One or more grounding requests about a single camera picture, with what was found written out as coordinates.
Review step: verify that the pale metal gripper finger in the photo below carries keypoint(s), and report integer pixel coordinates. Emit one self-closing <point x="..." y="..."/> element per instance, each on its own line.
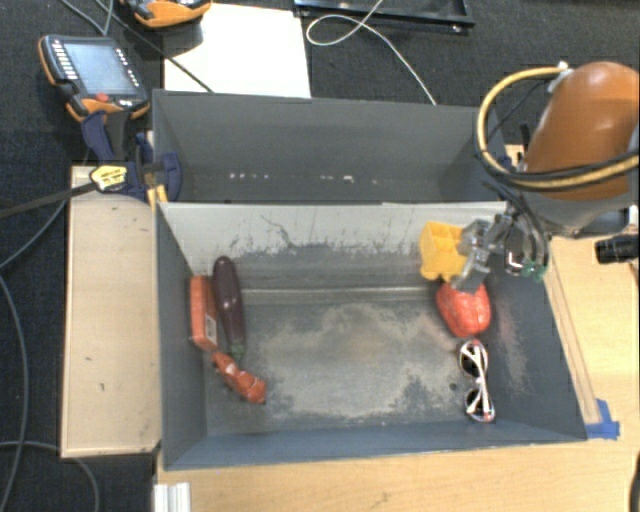
<point x="474" y="272"/>
<point x="469" y="239"/>

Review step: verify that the yellow plastic box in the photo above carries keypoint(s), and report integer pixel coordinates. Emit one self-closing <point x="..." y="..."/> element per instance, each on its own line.
<point x="440" y="255"/>

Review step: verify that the red toy pepper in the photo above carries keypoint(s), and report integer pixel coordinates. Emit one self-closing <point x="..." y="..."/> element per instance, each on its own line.
<point x="465" y="312"/>

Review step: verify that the white sunglasses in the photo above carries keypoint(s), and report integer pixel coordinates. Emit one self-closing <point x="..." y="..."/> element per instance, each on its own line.
<point x="477" y="382"/>

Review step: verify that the grey metal bin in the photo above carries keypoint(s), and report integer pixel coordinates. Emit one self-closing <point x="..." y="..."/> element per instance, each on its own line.
<point x="350" y="350"/>

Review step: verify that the purple toy eggplant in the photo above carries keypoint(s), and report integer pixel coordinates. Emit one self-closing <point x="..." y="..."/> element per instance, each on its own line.
<point x="229" y="302"/>

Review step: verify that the red-brown flat block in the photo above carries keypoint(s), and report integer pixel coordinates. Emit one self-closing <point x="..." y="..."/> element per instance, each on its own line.
<point x="201" y="312"/>

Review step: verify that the pale wood board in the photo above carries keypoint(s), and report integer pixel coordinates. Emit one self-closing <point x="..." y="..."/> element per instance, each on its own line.
<point x="110" y="325"/>

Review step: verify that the black cylinder on white bracket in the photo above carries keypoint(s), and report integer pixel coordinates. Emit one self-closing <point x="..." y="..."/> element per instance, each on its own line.
<point x="617" y="250"/>

